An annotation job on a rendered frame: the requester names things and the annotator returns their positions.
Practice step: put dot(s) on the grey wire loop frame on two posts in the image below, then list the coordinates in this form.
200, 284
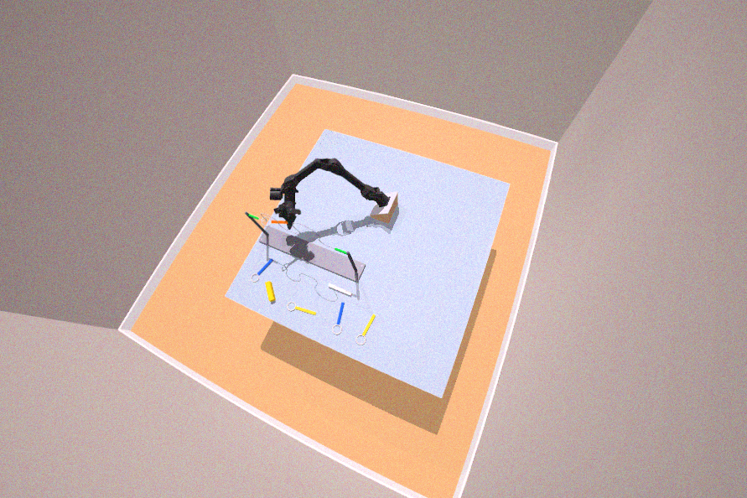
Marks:
317, 255

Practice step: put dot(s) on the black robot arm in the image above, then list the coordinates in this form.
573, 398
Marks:
288, 188

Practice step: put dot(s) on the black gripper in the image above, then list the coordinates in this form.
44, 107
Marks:
290, 215

